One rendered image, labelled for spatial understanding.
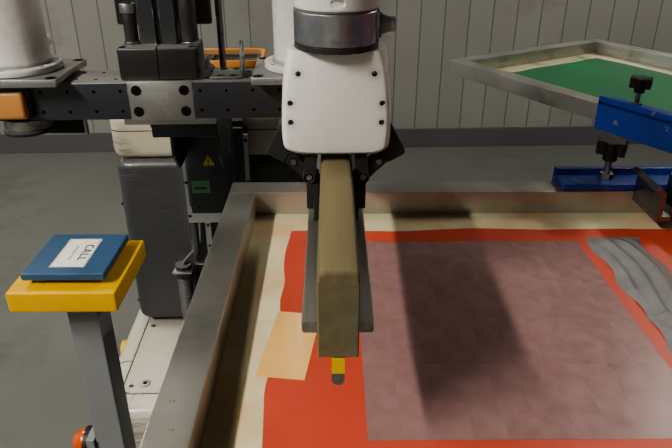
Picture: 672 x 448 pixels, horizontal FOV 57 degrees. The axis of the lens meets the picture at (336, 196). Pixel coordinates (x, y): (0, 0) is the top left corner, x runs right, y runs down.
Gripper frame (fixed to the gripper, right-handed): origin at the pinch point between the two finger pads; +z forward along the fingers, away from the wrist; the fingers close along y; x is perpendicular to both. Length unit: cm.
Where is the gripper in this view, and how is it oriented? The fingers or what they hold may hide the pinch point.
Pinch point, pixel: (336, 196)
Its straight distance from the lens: 61.4
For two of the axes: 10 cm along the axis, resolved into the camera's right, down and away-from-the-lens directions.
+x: 0.1, 4.4, -9.0
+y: -10.0, 0.0, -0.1
